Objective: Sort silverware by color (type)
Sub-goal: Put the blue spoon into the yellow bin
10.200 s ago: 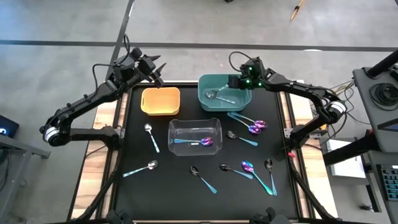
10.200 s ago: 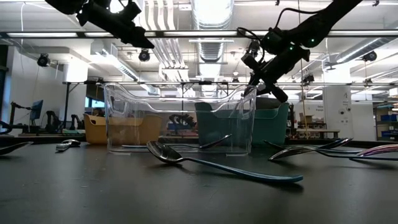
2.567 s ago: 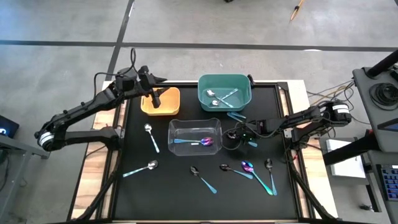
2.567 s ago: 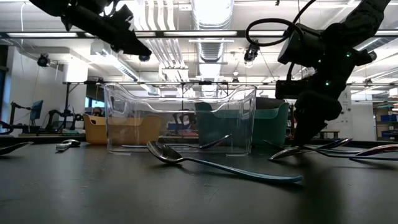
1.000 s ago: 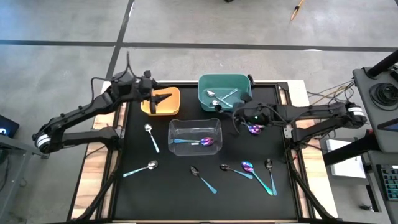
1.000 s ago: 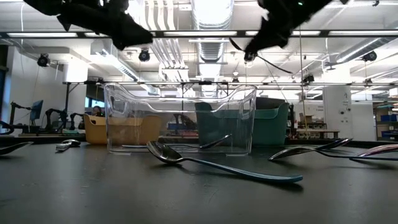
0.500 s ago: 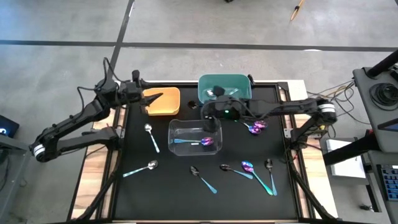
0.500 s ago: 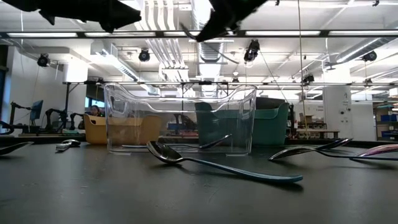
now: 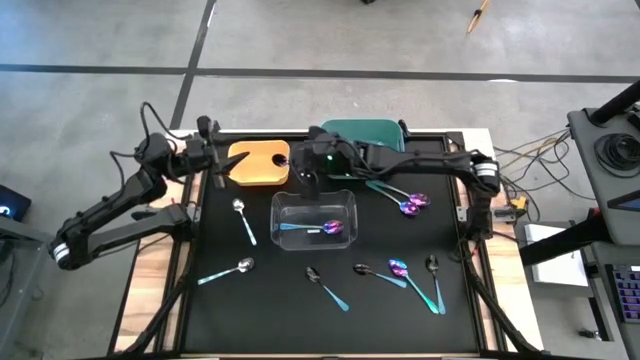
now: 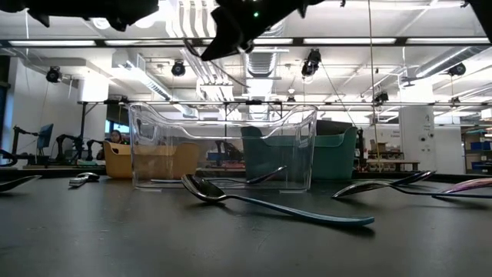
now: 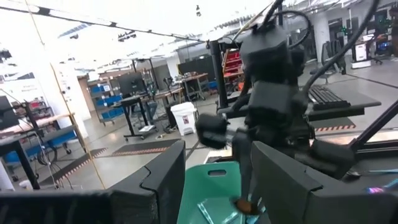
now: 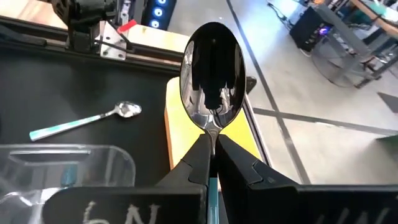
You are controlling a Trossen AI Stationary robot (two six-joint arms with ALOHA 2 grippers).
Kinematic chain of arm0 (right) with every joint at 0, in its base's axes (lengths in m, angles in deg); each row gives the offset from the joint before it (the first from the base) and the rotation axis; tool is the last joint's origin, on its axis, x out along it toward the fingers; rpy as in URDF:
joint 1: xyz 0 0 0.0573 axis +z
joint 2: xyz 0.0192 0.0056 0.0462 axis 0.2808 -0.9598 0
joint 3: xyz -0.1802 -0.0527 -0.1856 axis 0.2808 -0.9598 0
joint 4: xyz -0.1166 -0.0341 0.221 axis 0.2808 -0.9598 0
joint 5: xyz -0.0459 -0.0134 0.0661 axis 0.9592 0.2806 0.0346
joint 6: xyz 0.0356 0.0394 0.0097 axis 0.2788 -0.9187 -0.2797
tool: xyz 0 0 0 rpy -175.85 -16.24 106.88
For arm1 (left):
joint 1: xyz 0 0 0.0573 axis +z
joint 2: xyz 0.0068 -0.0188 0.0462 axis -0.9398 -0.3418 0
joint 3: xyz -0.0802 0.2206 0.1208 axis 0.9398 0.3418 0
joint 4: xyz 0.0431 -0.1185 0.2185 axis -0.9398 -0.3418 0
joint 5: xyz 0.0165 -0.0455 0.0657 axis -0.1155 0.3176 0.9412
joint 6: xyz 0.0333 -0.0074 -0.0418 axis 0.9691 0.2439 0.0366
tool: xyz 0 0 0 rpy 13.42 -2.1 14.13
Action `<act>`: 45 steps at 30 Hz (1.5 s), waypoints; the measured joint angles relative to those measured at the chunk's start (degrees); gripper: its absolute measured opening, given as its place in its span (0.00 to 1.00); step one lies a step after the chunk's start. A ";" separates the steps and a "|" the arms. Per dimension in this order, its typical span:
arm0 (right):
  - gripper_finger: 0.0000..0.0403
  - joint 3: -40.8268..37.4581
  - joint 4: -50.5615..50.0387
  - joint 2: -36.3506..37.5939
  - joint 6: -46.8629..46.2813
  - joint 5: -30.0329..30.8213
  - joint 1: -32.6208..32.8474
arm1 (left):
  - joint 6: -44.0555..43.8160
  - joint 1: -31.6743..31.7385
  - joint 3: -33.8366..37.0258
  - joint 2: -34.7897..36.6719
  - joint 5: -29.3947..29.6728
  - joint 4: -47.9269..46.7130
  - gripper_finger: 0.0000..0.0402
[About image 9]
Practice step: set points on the grey keyboard desk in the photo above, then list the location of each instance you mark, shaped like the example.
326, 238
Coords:
625, 255

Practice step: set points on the black table mat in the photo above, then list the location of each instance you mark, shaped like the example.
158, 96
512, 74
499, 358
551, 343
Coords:
250, 310

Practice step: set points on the black frame strut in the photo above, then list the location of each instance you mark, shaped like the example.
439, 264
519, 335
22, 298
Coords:
165, 305
492, 305

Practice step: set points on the teal plastic bin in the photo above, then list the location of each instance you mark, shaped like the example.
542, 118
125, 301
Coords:
370, 129

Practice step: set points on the grey side table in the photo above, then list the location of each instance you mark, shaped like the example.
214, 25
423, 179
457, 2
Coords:
30, 300

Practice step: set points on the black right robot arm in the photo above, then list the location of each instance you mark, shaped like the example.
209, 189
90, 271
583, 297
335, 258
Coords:
425, 161

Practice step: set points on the clear plastic bin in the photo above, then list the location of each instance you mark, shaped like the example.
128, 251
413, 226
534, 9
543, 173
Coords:
290, 205

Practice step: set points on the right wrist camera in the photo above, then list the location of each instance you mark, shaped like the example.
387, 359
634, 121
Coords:
311, 186

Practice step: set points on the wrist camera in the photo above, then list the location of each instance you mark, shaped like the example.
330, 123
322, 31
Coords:
311, 186
204, 127

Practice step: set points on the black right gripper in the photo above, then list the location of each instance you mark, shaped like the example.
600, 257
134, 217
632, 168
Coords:
311, 157

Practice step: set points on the black diagonal bar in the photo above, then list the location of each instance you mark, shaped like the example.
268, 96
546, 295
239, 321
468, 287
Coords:
560, 247

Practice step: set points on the yellow plastic bin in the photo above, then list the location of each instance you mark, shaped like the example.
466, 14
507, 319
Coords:
260, 172

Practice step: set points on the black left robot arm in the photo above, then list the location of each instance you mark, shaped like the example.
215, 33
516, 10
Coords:
120, 200

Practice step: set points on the black pole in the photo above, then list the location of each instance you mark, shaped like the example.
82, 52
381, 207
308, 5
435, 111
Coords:
617, 104

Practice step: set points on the silver arm base bracket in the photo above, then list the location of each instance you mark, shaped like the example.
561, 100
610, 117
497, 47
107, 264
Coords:
461, 214

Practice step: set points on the black keyboard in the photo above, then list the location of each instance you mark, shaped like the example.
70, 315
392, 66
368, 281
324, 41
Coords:
629, 295

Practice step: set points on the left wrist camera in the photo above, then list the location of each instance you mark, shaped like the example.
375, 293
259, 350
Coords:
204, 127

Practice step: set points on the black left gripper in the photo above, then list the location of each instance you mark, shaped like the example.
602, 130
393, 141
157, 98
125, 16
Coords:
202, 155

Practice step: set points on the black device blue light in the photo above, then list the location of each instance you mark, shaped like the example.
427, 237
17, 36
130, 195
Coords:
12, 202

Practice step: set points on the white box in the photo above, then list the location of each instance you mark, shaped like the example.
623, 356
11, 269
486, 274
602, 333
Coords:
555, 265

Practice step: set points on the yellow connector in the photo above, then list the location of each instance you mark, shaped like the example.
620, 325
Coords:
520, 202

